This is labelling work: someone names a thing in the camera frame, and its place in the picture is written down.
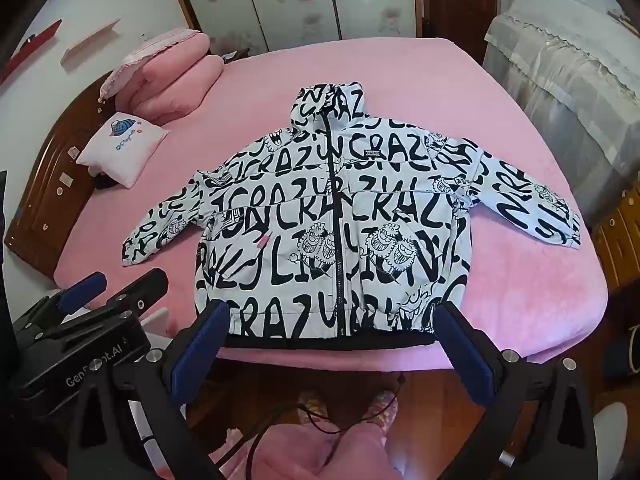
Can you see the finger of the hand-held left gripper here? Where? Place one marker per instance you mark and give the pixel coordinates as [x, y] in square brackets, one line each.
[80, 290]
[145, 285]

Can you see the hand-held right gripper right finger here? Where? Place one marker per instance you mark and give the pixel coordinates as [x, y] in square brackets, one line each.
[465, 355]

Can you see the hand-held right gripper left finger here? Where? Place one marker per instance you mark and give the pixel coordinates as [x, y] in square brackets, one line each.
[200, 350]

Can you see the black and white printed jacket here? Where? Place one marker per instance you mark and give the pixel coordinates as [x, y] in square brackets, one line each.
[310, 195]

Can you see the brown wooden headboard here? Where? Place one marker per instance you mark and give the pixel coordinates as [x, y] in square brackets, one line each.
[45, 200]

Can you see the floral slipper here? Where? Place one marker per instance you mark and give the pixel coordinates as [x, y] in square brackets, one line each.
[317, 410]
[380, 405]

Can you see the white cushion with blue print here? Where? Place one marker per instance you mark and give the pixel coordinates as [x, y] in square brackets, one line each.
[125, 155]

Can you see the dark blue bag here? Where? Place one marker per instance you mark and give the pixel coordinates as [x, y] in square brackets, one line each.
[622, 355]

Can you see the person's pink trouser leg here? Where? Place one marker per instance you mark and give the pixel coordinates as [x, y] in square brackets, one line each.
[320, 455]

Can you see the white round stool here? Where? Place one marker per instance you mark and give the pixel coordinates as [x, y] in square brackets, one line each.
[617, 440]

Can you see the pink folded pillows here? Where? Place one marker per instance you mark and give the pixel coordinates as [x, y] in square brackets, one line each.
[175, 85]

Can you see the pink frilled pillow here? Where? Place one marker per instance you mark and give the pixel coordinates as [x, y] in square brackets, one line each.
[145, 57]

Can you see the pink bed sheet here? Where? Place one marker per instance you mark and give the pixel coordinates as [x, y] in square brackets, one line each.
[400, 85]

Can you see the floral sliding wardrobe doors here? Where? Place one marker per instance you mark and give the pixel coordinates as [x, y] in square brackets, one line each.
[300, 0]

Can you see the brown wooden door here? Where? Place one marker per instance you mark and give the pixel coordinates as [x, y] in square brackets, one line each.
[465, 5]

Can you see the red wall ornament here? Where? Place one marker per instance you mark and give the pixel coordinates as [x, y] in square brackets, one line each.
[25, 50]

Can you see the white wall shelf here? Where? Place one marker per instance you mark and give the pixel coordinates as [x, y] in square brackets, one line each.
[90, 42]

